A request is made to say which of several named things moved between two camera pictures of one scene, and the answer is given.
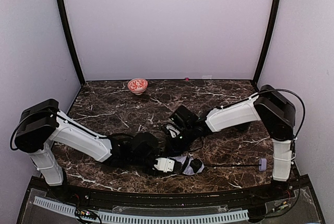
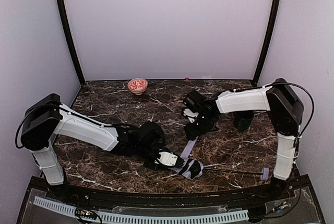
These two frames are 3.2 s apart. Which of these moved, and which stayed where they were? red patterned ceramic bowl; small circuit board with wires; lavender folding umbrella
Moved: lavender folding umbrella
Stayed: red patterned ceramic bowl; small circuit board with wires
